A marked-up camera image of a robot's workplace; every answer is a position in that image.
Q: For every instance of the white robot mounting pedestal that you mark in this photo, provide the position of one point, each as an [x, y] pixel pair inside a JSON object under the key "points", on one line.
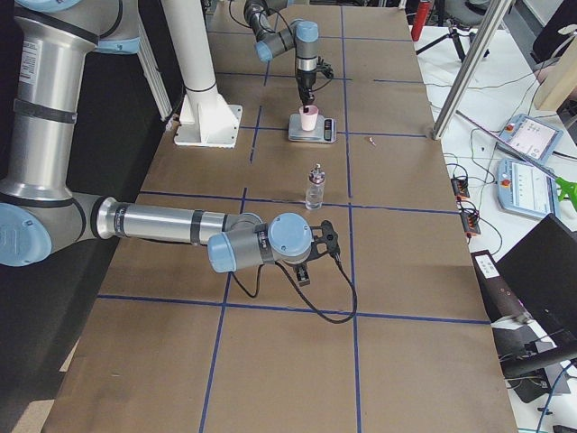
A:
{"points": [[205, 118]]}

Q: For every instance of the aluminium frame post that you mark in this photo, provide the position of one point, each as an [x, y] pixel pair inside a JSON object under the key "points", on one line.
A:
{"points": [[489, 25]]}

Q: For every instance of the upper robot teach pendant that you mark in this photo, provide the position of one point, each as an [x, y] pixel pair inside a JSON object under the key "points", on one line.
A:
{"points": [[530, 136]]}

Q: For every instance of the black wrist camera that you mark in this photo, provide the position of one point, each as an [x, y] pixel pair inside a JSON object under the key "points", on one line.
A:
{"points": [[324, 68], [326, 243]]}

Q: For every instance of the lower robot teach pendant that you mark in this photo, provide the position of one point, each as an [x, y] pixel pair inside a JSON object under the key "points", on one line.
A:
{"points": [[524, 190]]}

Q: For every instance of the black laptop computer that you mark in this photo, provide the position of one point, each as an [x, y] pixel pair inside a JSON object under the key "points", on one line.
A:
{"points": [[535, 279]]}

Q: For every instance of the robot teach pendant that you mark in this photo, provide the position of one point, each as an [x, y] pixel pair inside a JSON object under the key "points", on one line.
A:
{"points": [[524, 190], [530, 136]]}

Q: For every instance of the red fire extinguisher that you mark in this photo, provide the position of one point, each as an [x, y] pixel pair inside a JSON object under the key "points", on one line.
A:
{"points": [[420, 19]]}

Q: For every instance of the white digital kitchen scale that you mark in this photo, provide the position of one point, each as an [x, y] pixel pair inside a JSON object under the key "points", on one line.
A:
{"points": [[324, 131]]}

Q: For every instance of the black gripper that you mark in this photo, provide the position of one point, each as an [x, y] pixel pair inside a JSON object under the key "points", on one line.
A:
{"points": [[302, 274], [306, 81]]}

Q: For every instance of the clear glass sauce bottle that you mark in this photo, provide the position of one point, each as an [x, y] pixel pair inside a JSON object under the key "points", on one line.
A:
{"points": [[315, 188]]}

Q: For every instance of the pink paper cup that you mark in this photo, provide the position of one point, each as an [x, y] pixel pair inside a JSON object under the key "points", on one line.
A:
{"points": [[308, 115]]}

